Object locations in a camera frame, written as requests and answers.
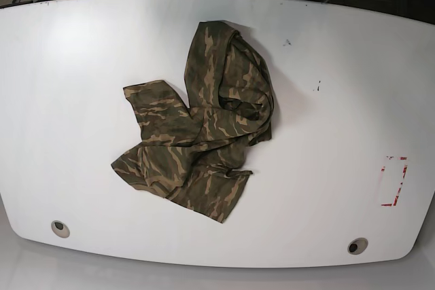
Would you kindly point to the camouflage t-shirt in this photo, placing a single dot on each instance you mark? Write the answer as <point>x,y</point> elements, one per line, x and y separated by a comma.
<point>192,152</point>

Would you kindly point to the red tape rectangle marking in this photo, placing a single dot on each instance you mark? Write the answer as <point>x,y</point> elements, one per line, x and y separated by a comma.
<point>393,173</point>

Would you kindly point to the right table cable grommet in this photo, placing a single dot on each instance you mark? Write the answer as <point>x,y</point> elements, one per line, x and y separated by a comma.
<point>357,246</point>

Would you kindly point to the table cable grommet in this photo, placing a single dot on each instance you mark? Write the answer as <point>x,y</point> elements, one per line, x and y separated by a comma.
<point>60,229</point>
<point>357,246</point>

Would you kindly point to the left table cable grommet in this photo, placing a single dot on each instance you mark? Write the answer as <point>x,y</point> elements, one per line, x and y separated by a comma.
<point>60,229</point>

